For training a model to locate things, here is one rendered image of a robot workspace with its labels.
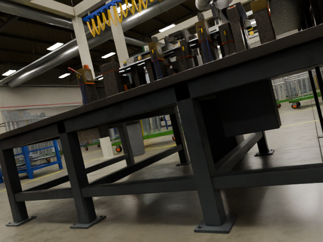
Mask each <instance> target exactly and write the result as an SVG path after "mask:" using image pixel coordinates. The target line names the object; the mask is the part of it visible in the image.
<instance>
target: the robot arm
mask: <svg viewBox="0 0 323 242"><path fill-rule="evenodd" d="M232 1H233V0H196V7H197V8H198V9H199V10H201V11H202V10H207V9H211V12H212V15H213V18H214V19H213V20H214V21H215V26H216V30H218V26H220V25H221V23H220V17H219V13H218V9H220V10H221V9H223V8H225V7H228V6H229V4H230V3H232ZM222 18H223V22H224V23H228V20H227V19H226V18H225V16H224V15H223V14H222Z"/></svg>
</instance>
